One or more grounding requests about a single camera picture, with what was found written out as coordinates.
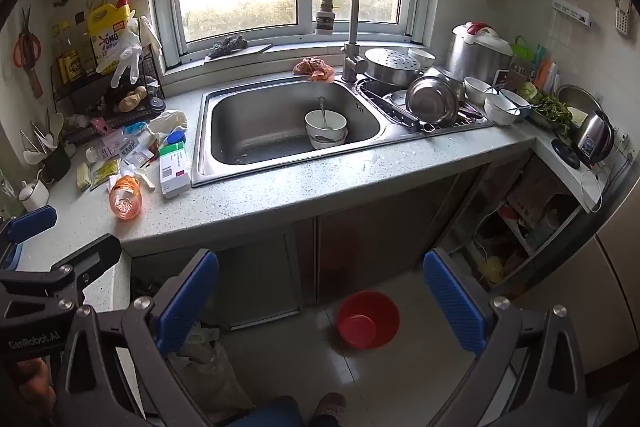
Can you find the steel steamer pot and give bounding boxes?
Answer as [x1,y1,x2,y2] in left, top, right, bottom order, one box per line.
[364,48,423,88]

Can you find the steel electric kettle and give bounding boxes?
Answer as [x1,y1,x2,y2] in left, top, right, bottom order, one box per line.
[570,109,616,165]

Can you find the white power cable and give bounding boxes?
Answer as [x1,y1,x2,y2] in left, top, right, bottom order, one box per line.
[580,167,608,212]

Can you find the black kettle base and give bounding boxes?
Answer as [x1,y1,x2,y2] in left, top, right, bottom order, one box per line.
[551,139,581,170]

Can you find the white latex glove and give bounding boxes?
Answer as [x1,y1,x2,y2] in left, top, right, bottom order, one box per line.
[147,109,188,142]

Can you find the person's blue jeans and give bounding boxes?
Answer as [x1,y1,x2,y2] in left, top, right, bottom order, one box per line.
[235,394,306,427]

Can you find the white bowl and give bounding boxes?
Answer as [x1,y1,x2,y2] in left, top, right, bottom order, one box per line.
[484,93,523,126]
[305,109,347,142]
[500,88,532,118]
[307,132,348,151]
[407,48,437,68]
[464,77,493,105]

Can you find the clear bottle yellow label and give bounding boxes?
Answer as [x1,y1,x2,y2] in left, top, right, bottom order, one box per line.
[56,33,85,84]

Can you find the orange handled scissors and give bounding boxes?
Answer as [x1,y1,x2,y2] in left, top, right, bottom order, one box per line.
[12,7,43,98]

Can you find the white wall rack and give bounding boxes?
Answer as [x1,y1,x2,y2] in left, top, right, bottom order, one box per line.
[552,0,593,28]

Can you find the grey under-counter cabinet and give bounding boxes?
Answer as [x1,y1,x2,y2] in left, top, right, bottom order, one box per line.
[130,152,531,333]

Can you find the steel wool scrubber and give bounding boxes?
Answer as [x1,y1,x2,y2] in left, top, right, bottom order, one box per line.
[207,34,248,59]

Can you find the white lidded mug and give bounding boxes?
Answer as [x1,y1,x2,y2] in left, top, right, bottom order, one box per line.
[19,179,51,212]

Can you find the white carton pink mark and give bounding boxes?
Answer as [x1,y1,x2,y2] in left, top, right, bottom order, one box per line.
[159,154,192,199]

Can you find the white plastic spoon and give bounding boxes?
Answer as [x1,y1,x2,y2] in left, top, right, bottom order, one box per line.
[134,168,157,192]

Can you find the green plastic basket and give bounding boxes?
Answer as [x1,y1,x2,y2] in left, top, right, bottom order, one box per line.
[510,36,538,72]

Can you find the leafy green vegetables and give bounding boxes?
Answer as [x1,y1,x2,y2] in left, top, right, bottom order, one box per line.
[530,92,573,132]

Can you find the person's left hand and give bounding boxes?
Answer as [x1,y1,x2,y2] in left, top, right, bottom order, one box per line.
[10,357,56,427]

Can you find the colourful upright packets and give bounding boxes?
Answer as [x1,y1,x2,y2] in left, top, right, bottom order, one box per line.
[532,44,561,90]

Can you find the pale green cabbage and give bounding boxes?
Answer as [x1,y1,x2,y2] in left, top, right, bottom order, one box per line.
[516,82,545,104]

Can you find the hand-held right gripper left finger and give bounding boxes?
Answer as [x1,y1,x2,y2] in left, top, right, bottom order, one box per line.
[52,249,221,427]

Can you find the orange rag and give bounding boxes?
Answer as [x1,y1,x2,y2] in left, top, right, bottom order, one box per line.
[292,56,335,84]

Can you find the silver kettle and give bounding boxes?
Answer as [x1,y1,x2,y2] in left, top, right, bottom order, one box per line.
[445,22,513,82]

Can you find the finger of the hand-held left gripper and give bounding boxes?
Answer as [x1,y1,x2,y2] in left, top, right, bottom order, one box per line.
[0,206,57,270]
[0,234,122,308]

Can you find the white wall utensil holder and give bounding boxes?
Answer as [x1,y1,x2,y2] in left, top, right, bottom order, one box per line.
[614,0,632,36]

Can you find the dark utensil holder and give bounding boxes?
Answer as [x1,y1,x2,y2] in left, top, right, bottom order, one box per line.
[22,112,73,185]

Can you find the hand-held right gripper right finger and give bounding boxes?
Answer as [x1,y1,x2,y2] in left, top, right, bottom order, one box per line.
[422,248,588,427]

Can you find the beige sack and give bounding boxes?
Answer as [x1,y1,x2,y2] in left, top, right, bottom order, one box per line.
[167,322,256,425]

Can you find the steel gooseneck faucet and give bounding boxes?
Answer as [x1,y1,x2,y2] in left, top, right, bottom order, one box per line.
[314,0,368,82]

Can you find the person's brown shoe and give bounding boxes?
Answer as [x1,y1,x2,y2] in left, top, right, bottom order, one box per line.
[307,392,347,427]

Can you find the hanging white rubber glove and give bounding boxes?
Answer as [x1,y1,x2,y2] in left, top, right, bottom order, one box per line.
[95,16,163,88]

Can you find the pile of small sachets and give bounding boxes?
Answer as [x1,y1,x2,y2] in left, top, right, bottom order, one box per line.
[85,127,161,168]

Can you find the yellow detergent bottle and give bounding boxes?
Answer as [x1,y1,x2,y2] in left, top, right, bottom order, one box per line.
[87,0,137,68]

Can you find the black wire rack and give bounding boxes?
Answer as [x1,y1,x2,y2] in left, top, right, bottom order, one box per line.
[50,42,163,142]

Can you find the stainless steel sink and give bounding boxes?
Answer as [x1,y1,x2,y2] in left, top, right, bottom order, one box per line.
[191,77,493,188]

